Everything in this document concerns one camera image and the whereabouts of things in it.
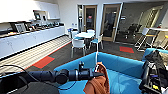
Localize dark coffee machine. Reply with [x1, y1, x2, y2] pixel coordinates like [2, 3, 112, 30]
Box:
[24, 21, 35, 31]

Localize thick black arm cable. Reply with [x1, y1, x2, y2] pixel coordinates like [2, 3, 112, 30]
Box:
[0, 63, 41, 88]

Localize white bin with blue lid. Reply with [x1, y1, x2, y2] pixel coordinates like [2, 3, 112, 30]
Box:
[67, 26, 75, 40]

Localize blue sofa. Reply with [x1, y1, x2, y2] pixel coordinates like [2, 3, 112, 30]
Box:
[52, 47, 168, 94]

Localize white bar stool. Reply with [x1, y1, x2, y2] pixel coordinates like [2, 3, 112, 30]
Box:
[134, 26, 155, 52]

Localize black microwave oven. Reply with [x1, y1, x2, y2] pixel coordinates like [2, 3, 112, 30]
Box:
[9, 22, 27, 34]

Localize white chair with teal seat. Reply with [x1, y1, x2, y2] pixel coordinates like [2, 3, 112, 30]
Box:
[88, 32, 105, 53]

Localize orange hoodie with white print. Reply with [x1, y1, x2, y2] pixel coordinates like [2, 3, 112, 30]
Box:
[82, 61, 111, 94]

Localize white square table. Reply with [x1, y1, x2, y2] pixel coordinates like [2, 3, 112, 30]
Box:
[74, 31, 96, 40]

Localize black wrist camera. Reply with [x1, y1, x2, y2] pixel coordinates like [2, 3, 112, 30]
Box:
[77, 60, 86, 72]

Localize white clothes hanger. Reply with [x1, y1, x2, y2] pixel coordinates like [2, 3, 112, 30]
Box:
[94, 49, 101, 73]

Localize white dining chair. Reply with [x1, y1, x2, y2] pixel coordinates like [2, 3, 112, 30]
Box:
[70, 37, 88, 60]
[71, 29, 81, 40]
[85, 28, 96, 35]

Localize white kitchen wall cabinets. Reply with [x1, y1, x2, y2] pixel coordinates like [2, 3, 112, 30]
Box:
[0, 0, 61, 24]

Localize wooden framed glass door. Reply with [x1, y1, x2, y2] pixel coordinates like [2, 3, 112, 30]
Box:
[99, 2, 124, 43]
[82, 3, 99, 35]

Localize white kitchen base cabinets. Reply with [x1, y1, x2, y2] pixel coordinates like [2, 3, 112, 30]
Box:
[0, 24, 66, 61]

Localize white high table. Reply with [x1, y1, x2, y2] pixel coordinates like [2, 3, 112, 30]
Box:
[149, 26, 168, 50]

